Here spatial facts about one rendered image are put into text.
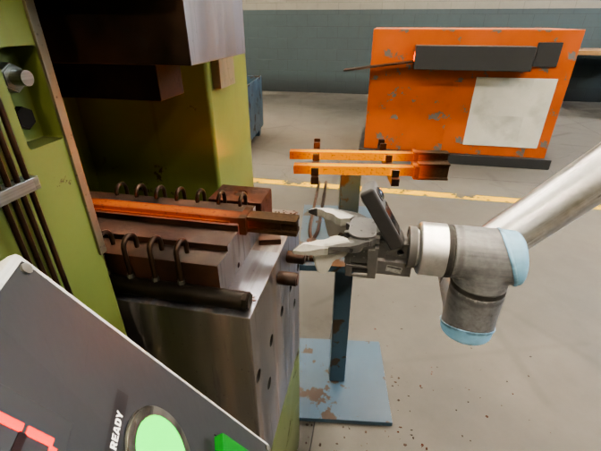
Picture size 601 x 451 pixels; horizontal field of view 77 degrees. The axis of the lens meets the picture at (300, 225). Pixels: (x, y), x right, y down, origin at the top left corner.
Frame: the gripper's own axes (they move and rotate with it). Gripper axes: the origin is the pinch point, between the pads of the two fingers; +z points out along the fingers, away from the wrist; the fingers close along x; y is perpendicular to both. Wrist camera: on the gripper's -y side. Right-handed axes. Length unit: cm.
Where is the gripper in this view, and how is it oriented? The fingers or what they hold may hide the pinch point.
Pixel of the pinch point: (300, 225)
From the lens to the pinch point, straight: 66.6
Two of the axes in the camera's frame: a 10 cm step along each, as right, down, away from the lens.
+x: 2.0, -4.7, 8.6
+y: 0.0, 8.8, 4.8
